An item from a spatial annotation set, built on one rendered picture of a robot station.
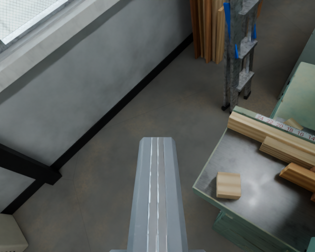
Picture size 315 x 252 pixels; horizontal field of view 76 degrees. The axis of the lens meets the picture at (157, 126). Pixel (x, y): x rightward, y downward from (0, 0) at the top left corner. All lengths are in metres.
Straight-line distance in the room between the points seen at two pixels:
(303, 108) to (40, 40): 1.10
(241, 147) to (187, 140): 1.01
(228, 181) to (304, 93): 0.43
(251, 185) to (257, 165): 0.05
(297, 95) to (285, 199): 0.37
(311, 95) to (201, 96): 1.06
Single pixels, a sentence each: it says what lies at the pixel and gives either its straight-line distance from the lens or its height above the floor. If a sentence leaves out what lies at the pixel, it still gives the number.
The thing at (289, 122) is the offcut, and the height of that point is 0.84.
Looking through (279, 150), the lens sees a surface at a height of 0.94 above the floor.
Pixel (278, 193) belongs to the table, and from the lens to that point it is 0.51.
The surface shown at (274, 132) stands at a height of 0.95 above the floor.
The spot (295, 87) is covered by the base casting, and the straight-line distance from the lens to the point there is 0.78.
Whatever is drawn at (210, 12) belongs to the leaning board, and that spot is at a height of 0.45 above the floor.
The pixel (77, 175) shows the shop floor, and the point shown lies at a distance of 1.68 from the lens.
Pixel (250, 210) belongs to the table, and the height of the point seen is 0.90.
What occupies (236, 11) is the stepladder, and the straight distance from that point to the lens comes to 1.12.
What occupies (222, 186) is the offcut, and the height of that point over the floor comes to 0.94.
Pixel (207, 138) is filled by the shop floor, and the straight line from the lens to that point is 1.52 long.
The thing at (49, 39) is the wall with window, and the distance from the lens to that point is 1.18.
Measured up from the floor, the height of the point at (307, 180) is 0.94.
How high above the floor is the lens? 1.37
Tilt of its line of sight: 59 degrees down
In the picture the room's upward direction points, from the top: 21 degrees counter-clockwise
